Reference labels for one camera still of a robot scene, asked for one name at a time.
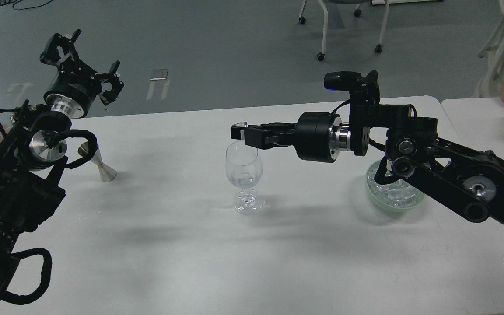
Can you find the white chair at right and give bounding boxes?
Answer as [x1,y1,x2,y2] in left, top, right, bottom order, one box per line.
[472,0,504,98]

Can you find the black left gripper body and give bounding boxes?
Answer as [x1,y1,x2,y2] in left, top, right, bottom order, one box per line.
[43,63,108,119]

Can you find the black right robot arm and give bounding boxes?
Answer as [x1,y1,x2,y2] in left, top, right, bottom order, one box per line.
[231,70,504,225]

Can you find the pile of clear ice cubes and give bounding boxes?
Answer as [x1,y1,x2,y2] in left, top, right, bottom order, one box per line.
[366,173,420,209]

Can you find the steel cocktail jigger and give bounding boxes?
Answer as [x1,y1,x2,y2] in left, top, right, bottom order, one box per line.
[77,141,118,182]

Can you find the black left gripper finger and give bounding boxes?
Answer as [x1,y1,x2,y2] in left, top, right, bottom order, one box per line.
[40,29,86,73]
[99,60,125,106]

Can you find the green bowl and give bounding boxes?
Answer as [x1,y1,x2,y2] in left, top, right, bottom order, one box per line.
[365,160,426,213]

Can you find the silver floor plate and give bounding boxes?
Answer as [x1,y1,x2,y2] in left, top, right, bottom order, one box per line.
[149,68,169,81]

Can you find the clear wine glass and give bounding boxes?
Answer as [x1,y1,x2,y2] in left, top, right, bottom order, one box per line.
[225,140,264,216]

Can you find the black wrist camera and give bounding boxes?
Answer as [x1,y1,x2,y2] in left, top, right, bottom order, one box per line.
[323,71,367,92]

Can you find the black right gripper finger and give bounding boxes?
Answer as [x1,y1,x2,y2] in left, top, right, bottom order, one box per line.
[230,122,297,140]
[243,129,294,150]

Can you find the black floor cables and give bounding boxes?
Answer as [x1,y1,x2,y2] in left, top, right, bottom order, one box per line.
[0,0,53,19]

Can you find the white rolling chair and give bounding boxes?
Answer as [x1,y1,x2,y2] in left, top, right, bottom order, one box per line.
[298,0,390,61]

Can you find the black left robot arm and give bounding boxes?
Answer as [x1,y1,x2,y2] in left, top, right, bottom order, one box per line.
[0,29,124,305]

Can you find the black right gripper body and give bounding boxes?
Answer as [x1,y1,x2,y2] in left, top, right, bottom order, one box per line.
[294,112,342,163]

